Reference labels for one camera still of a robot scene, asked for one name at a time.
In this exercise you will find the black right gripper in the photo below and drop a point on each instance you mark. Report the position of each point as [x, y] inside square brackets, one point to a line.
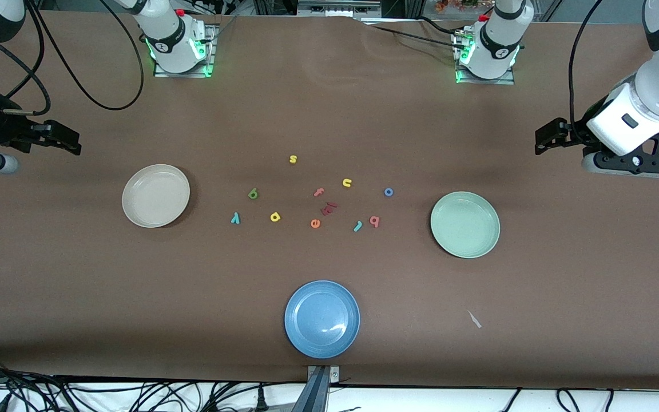
[4, 129]

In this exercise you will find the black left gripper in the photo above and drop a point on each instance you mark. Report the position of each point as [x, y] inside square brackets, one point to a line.
[574, 135]

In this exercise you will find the pink foam letter b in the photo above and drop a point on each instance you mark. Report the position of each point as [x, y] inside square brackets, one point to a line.
[374, 221]

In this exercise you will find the green foam letter p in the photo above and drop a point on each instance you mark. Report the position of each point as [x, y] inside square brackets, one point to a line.
[253, 194]

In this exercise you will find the beige brown plate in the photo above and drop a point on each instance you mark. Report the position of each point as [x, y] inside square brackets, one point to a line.
[155, 197]

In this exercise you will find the pale green plate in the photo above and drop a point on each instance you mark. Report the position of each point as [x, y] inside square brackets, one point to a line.
[465, 226]

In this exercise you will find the orange flower decoration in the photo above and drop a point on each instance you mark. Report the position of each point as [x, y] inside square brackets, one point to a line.
[455, 4]

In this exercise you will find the white paper scrap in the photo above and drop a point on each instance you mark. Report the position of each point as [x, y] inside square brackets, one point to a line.
[474, 319]

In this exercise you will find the brown table cover sheet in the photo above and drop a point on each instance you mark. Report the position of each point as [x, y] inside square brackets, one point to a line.
[329, 114]

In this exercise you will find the dark red foam letter m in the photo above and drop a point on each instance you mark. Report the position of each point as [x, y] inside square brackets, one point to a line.
[329, 208]

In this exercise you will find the grey box behind table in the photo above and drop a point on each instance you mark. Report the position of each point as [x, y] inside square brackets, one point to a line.
[335, 8]

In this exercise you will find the blue plate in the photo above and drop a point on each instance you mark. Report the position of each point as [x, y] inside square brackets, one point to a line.
[321, 320]

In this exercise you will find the black power plug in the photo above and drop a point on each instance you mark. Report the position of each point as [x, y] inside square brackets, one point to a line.
[261, 400]

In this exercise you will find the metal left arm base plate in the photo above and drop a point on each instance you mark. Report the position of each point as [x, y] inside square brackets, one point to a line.
[507, 81]

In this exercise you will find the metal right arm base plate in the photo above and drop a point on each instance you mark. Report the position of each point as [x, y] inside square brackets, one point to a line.
[210, 63]

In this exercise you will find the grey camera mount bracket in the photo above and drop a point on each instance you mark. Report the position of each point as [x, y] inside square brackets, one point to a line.
[318, 395]

